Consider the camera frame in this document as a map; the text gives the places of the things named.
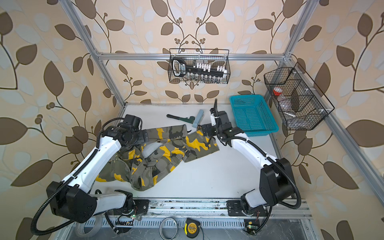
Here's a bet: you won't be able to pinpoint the teal plastic basket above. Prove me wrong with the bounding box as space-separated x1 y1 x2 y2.
230 95 279 137

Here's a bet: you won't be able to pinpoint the camouflage yellow green trousers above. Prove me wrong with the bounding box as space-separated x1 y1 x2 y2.
96 125 219 192

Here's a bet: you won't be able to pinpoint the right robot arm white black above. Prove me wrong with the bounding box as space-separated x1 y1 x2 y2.
201 100 302 216

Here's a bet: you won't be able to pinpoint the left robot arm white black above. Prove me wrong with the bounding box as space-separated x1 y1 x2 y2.
31 115 149 236

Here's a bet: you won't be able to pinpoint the light blue grey block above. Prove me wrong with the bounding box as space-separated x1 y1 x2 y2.
192 109 204 128

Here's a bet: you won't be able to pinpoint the red capped item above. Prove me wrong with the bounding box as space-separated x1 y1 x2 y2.
273 87 283 97

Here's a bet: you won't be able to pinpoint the clear plastic bag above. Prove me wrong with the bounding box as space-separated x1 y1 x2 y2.
279 99 297 119

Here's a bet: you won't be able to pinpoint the black socket set holder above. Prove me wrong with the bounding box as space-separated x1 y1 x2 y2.
171 58 229 77

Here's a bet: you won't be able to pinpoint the yellow black tape measure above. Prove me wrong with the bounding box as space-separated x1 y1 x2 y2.
184 218 201 239

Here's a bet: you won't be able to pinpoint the clear tape roll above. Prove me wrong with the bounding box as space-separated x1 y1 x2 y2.
75 215 103 238

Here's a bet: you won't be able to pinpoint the black wire basket back wall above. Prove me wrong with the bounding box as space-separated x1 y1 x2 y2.
168 48 231 85

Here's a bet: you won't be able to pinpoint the black wire basket wall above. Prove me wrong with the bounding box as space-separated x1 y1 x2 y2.
264 63 335 131
168 48 231 85

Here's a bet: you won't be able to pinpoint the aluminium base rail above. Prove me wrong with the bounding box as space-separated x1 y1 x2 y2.
89 197 313 220

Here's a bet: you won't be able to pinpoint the black wire basket right wall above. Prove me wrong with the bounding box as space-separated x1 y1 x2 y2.
264 63 335 131

